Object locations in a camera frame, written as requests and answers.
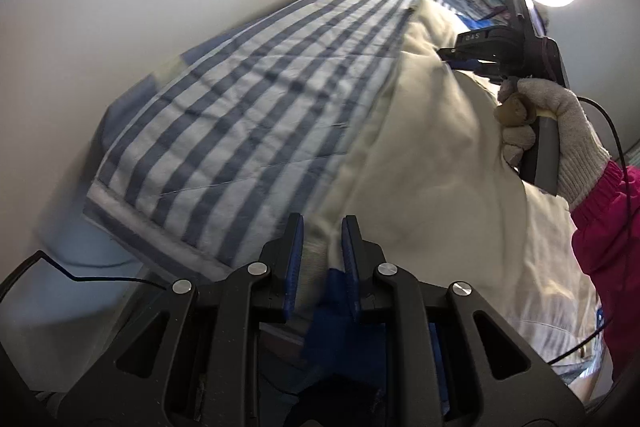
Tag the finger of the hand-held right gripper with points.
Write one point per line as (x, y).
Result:
(480, 68)
(475, 54)

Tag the beige jacket with blue lining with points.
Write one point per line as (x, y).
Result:
(450, 167)

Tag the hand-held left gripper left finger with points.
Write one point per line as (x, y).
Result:
(298, 257)

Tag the blue white striped blanket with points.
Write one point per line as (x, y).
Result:
(225, 107)

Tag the person's right hand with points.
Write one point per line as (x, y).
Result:
(580, 142)

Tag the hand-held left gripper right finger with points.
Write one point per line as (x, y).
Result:
(348, 257)

